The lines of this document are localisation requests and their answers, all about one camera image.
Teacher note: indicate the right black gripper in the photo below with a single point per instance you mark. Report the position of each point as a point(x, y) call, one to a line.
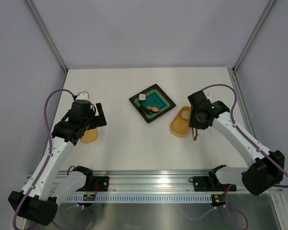
point(193, 123)

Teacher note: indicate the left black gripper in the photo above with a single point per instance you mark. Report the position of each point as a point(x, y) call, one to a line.
point(99, 120)

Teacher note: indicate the metal tongs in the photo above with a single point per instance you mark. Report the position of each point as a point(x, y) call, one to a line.
point(194, 134)

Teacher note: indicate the white rice ball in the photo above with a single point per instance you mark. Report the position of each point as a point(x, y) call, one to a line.
point(185, 114)

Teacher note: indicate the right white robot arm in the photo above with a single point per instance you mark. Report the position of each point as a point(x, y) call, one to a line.
point(264, 167)

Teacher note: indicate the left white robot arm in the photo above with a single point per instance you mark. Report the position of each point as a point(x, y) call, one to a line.
point(38, 200)

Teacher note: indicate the orange lunch box lid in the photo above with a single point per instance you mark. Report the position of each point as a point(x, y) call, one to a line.
point(89, 136)

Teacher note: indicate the orange lunch box base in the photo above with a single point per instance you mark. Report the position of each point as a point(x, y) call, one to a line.
point(180, 127)

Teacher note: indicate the black seaweed piece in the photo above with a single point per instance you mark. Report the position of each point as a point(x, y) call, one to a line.
point(144, 110)

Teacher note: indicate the white tofu cube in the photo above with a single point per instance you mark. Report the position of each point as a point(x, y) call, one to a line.
point(142, 97)

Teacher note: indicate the grilled salmon slice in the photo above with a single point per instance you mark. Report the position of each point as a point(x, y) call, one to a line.
point(153, 109)

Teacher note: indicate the square teal black plate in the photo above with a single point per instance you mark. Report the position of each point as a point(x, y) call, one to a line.
point(155, 97)

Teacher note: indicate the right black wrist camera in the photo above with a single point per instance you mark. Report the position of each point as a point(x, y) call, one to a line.
point(198, 100)

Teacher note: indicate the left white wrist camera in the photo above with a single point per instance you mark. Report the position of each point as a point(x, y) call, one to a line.
point(82, 96)

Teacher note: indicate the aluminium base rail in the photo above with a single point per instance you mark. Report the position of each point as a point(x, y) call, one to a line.
point(120, 182)

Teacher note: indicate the white slotted cable duct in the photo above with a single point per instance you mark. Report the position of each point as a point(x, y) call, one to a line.
point(141, 198)

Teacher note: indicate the left aluminium frame post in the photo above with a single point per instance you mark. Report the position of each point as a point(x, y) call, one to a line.
point(45, 33)

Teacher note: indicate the aluminium frame post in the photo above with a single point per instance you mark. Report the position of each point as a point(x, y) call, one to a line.
point(255, 32)
point(45, 33)

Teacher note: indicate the right aluminium frame post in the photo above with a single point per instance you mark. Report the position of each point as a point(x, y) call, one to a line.
point(255, 32)

